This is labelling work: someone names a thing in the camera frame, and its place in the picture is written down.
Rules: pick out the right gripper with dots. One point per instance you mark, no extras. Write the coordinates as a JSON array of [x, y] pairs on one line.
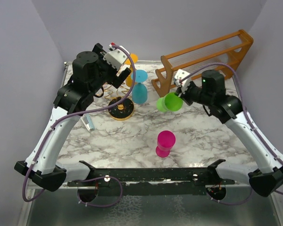
[[178, 92]]

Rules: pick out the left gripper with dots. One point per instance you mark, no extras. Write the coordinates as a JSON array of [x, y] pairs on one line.
[[115, 80]]

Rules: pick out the green plastic goblet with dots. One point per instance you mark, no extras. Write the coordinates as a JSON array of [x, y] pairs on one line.
[[170, 102]]

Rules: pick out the orange plastic goblet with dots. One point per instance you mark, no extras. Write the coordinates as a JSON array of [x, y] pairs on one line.
[[128, 80]]

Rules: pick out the teal plastic goblet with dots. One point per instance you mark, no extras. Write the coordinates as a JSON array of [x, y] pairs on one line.
[[140, 92]]

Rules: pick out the pink plastic goblet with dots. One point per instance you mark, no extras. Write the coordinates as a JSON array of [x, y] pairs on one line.
[[165, 142]]

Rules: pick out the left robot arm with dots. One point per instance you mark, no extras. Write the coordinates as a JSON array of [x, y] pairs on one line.
[[91, 70]]

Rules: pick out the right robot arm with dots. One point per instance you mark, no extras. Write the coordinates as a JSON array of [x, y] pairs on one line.
[[267, 175]]

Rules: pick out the wooden rack with clear rods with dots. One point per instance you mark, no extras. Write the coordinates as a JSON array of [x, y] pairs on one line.
[[229, 49]]

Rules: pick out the light blue stapler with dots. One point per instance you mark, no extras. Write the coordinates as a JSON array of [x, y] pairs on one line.
[[87, 122]]

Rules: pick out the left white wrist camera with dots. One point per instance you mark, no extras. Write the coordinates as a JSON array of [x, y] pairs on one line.
[[115, 57]]

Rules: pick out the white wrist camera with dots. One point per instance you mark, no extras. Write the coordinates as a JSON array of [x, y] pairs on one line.
[[115, 57], [181, 81]]

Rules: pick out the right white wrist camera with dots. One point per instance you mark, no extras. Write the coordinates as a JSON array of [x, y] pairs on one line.
[[181, 81]]

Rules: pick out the gold wire wine glass rack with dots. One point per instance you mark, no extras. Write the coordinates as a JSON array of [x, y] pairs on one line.
[[122, 111]]

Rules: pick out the black base frame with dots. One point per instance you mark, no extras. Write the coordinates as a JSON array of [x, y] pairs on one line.
[[151, 181]]

